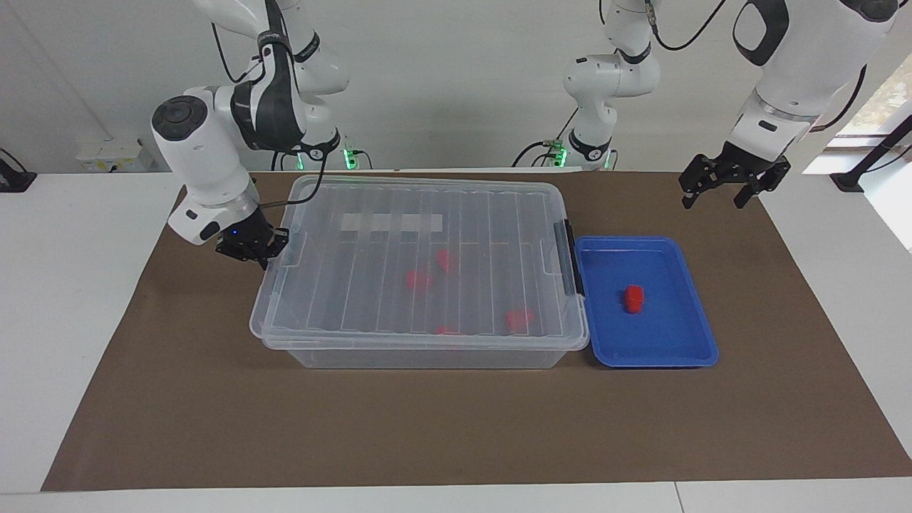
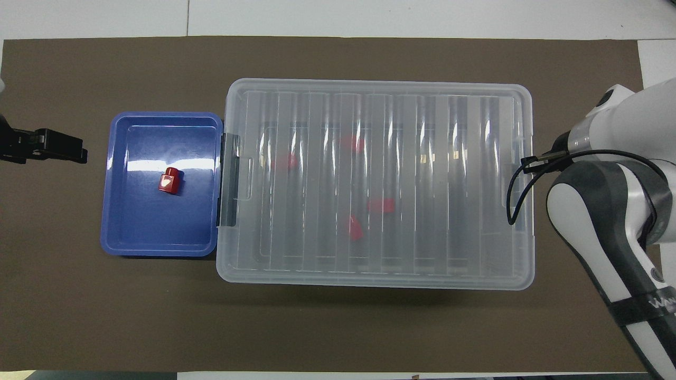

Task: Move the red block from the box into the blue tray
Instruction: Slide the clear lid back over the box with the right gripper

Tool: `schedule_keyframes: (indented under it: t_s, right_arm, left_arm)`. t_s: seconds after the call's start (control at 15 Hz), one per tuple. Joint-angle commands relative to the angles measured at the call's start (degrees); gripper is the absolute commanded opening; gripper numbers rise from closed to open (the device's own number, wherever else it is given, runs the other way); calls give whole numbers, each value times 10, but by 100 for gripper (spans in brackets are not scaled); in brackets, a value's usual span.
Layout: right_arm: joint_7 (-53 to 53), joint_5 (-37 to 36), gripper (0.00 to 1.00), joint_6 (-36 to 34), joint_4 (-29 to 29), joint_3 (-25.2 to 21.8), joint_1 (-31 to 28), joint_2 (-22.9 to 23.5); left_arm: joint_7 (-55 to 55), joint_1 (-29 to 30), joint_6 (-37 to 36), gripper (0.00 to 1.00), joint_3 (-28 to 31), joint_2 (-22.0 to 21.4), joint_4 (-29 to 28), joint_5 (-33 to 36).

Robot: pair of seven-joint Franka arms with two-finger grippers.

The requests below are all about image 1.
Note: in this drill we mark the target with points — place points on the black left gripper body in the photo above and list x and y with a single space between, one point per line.
741 167

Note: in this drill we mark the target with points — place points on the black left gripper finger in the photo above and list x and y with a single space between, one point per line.
769 178
698 177

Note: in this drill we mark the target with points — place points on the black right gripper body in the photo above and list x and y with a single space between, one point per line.
246 241

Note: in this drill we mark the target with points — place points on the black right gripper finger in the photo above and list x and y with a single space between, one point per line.
278 244
226 252

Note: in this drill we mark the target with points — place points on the clear ribbed box lid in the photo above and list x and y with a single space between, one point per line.
370 285

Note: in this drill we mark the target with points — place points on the red block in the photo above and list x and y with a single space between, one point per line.
519 318
419 279
447 330
633 298
445 259

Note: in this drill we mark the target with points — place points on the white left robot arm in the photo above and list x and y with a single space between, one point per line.
805 71

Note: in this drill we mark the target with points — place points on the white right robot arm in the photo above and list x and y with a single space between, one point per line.
199 142

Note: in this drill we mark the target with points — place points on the black box latch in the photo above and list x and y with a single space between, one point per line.
570 256

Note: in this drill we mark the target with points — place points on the blue plastic tray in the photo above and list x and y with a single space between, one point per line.
662 335

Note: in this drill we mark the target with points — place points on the clear plastic storage box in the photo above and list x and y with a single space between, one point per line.
427 358

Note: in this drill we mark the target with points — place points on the black table clamp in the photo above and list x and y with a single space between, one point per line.
14 178

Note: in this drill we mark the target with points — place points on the brown table mat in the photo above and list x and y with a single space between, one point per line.
427 427

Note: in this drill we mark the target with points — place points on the black camera stand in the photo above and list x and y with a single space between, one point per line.
855 174

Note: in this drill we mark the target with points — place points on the window with white frame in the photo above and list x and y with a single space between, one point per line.
890 100

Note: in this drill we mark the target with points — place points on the white wall power outlet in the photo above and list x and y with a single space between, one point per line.
114 157

